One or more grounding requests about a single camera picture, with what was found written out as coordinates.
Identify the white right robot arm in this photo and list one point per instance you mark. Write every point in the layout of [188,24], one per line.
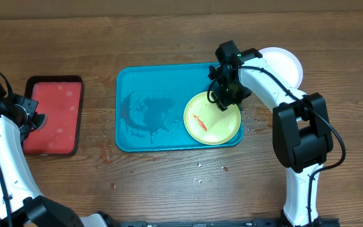
[301,135]

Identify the red water tray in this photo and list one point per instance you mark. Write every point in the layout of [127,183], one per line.
[60,99]

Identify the blue plastic tray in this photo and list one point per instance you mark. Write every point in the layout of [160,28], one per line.
[150,102]

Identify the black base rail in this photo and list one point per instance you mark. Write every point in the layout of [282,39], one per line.
[256,222]

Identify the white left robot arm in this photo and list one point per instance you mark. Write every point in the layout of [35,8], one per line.
[21,201]

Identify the yellow-green plate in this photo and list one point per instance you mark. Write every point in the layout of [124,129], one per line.
[209,125]

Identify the green and orange sponge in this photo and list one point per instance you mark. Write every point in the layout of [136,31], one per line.
[39,122]

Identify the white plate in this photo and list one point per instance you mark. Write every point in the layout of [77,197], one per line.
[285,64]

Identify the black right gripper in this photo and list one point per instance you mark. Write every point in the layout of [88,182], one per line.
[222,98]

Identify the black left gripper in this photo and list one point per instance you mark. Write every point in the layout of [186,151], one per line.
[32,105]

